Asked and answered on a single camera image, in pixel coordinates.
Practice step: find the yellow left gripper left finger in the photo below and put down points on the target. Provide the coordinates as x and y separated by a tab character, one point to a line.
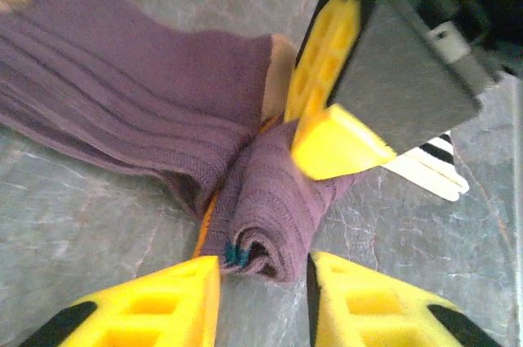
143	314

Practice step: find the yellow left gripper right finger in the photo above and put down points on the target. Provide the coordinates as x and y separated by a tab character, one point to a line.
367	314

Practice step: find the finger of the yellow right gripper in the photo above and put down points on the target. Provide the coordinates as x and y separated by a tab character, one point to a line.
339	143

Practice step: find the white sock with black stripes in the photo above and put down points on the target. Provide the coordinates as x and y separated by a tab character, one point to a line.
433	179

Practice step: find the purple ribbed sock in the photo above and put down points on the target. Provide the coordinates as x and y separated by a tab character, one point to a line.
122	98

